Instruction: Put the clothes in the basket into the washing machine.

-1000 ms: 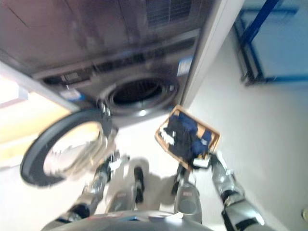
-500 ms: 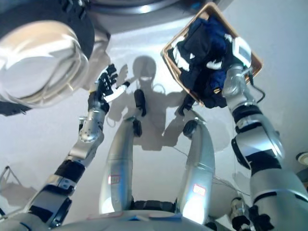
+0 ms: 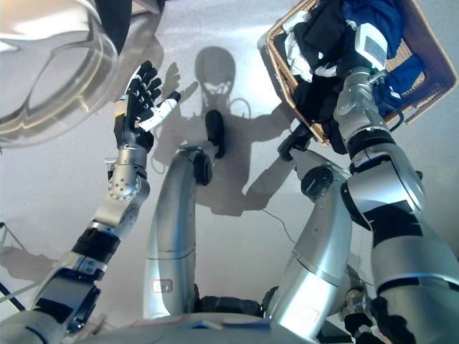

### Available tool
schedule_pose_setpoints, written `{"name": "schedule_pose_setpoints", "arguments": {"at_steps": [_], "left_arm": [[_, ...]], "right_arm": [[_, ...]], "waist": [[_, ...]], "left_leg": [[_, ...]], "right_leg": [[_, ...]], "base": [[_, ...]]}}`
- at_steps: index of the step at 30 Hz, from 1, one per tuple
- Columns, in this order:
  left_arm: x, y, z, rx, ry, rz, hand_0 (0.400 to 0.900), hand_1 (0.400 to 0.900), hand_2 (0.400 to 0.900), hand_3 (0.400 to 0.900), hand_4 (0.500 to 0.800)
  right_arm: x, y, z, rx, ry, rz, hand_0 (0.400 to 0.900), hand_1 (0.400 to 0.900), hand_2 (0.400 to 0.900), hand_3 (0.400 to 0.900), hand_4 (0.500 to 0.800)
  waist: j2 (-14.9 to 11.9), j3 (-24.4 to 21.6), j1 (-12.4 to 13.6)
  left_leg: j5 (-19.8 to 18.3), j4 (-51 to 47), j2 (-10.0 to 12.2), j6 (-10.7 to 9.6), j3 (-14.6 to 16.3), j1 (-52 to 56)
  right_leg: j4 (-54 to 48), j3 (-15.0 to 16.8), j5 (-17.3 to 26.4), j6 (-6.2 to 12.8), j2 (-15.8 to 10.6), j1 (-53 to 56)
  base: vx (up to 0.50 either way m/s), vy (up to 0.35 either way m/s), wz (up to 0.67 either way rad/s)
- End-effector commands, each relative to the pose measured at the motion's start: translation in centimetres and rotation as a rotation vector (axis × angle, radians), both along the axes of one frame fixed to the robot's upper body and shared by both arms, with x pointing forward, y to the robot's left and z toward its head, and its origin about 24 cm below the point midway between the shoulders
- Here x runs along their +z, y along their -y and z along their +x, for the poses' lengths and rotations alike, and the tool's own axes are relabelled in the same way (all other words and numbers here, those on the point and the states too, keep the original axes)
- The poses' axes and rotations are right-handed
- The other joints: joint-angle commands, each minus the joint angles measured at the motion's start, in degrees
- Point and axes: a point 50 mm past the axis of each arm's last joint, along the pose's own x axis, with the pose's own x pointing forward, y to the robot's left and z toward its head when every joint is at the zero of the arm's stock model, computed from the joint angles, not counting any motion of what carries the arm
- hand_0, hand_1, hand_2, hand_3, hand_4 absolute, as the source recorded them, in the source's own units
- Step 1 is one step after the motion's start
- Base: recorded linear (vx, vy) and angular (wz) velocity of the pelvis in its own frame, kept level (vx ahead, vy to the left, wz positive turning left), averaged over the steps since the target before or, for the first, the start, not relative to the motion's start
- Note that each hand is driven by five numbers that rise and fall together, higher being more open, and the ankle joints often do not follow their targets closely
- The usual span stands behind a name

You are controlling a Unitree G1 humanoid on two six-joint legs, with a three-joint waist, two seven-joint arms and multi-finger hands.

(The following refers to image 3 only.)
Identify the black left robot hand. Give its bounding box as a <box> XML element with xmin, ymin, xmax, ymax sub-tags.
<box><xmin>113</xmin><ymin>59</ymin><xmax>182</xmax><ymax>151</ymax></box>

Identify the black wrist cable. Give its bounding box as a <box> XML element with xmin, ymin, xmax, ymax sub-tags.
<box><xmin>372</xmin><ymin>71</ymin><xmax>407</xmax><ymax>132</ymax></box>

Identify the glass washing machine door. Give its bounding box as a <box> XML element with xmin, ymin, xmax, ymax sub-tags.
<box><xmin>0</xmin><ymin>0</ymin><xmax>120</xmax><ymax>148</ymax></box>

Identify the thin floor cable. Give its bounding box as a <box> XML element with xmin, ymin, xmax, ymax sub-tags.
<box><xmin>262</xmin><ymin>209</ymin><xmax>299</xmax><ymax>245</ymax></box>

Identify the right robot hand white housing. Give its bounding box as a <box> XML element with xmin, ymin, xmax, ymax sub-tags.
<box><xmin>344</xmin><ymin>12</ymin><xmax>390</xmax><ymax>73</ymax></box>

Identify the silver robot leg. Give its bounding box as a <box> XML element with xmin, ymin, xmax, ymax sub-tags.
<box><xmin>142</xmin><ymin>144</ymin><xmax>215</xmax><ymax>320</ymax></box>
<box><xmin>268</xmin><ymin>148</ymin><xmax>360</xmax><ymax>342</ymax></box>

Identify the silver left robot leg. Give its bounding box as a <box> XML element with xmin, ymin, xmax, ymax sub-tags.
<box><xmin>142</xmin><ymin>144</ymin><xmax>215</xmax><ymax>320</ymax></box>

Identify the black garment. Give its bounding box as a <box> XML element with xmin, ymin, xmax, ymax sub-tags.
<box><xmin>293</xmin><ymin>0</ymin><xmax>356</xmax><ymax>156</ymax></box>

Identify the silver right robot leg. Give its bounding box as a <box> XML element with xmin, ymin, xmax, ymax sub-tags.
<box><xmin>268</xmin><ymin>148</ymin><xmax>360</xmax><ymax>342</ymax></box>

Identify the white garment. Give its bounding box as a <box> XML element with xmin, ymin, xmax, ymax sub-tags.
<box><xmin>282</xmin><ymin>11</ymin><xmax>341</xmax><ymax>82</ymax></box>

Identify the blue garment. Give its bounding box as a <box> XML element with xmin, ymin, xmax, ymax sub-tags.
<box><xmin>340</xmin><ymin>0</ymin><xmax>428</xmax><ymax>110</ymax></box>

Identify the brown wicker laundry basket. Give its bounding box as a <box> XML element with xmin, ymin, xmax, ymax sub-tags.
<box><xmin>257</xmin><ymin>0</ymin><xmax>459</xmax><ymax>146</ymax></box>

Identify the silver robot torso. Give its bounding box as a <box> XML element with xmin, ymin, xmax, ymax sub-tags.
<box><xmin>70</xmin><ymin>285</ymin><xmax>326</xmax><ymax>344</ymax></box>

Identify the white metal stand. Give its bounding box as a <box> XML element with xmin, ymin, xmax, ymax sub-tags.
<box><xmin>0</xmin><ymin>221</ymin><xmax>41</xmax><ymax>312</ymax></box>

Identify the black right robot foot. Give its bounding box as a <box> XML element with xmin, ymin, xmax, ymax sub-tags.
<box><xmin>278</xmin><ymin>123</ymin><xmax>313</xmax><ymax>161</ymax></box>

